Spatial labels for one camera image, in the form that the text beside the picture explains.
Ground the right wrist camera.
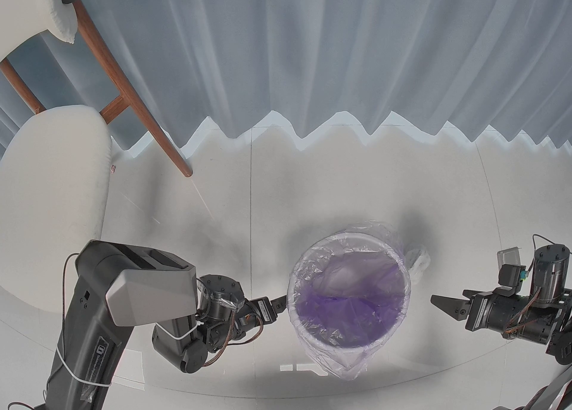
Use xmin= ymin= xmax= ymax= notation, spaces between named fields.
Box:
xmin=496 ymin=246 xmax=527 ymax=297

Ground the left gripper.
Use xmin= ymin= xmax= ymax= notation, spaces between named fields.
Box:
xmin=242 ymin=294 xmax=290 ymax=327

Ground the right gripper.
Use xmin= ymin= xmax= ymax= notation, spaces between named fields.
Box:
xmin=431 ymin=290 xmax=557 ymax=345

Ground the white trash bin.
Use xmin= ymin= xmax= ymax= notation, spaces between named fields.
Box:
xmin=290 ymin=231 xmax=411 ymax=349

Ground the white cushioned wooden chair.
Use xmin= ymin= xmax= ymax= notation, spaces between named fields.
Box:
xmin=0 ymin=0 xmax=194 ymax=313

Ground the purple plastic bag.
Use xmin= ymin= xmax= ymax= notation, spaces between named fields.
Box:
xmin=287 ymin=220 xmax=432 ymax=382

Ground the white curtain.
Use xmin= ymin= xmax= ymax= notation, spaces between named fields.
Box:
xmin=0 ymin=0 xmax=572 ymax=161

